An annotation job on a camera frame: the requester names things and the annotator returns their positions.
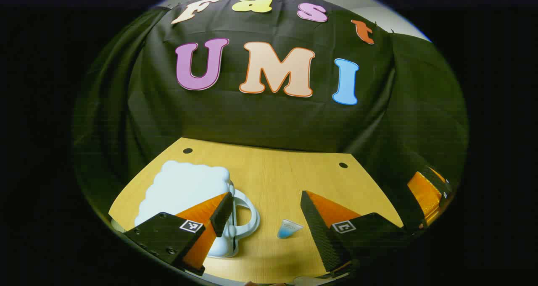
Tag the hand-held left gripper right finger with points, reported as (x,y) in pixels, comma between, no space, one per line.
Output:
(317,231)

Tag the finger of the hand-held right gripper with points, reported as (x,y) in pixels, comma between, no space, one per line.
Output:
(424,193)

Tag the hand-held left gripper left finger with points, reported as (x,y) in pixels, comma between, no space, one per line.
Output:
(222,214)

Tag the small blue-capped bottle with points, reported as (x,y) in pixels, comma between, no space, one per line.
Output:
(288,231)

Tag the black backdrop cloth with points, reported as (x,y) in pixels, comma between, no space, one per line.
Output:
(273,122)

